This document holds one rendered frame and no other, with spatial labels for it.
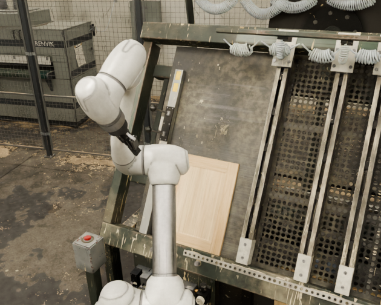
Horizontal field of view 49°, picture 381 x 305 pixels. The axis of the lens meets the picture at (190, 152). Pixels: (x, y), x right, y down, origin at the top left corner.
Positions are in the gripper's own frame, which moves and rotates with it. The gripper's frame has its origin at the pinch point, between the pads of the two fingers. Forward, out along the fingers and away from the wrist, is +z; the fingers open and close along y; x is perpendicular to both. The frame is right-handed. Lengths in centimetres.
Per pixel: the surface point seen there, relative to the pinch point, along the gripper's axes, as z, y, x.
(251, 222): 70, -35, -12
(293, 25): 73, 7, -133
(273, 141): 58, -27, -51
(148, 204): 80, 22, 6
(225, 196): 74, -15, -18
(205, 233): 82, -15, 3
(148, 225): 84, 16, 15
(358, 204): 60, -75, -42
